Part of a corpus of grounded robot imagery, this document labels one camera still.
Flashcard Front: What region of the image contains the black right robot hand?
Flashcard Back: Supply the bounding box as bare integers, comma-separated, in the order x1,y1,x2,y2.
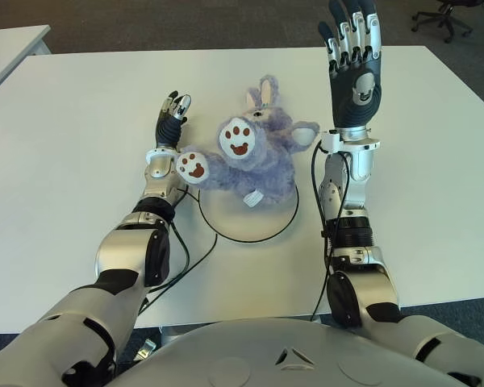
317,0,384,131

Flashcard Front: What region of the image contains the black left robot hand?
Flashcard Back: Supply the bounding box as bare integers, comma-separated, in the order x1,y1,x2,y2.
154,89,193,150

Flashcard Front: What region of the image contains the purple plush bunny doll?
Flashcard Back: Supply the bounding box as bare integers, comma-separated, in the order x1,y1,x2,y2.
174,73,321,210

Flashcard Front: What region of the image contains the white plate black rim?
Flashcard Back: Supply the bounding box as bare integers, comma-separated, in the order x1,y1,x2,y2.
198,183,301,244

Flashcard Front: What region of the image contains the black office chair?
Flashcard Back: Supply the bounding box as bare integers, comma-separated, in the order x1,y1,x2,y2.
410,0,484,44

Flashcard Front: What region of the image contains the white neighbouring desk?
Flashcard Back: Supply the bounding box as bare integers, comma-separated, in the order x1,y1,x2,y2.
0,24,52,102

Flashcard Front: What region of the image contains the grey robot torso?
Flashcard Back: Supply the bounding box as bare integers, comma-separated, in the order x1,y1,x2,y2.
115,317,469,387

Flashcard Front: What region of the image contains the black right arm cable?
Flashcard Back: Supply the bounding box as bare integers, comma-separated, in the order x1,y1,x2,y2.
309,139,336,323

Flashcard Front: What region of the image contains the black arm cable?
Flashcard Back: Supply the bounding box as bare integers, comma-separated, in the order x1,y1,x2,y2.
309,139,336,323
138,185,219,318

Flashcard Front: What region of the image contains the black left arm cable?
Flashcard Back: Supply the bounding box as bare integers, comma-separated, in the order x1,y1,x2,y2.
138,185,219,318

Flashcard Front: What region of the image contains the silver metal bracket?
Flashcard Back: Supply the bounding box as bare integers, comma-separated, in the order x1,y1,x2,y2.
136,338,159,360

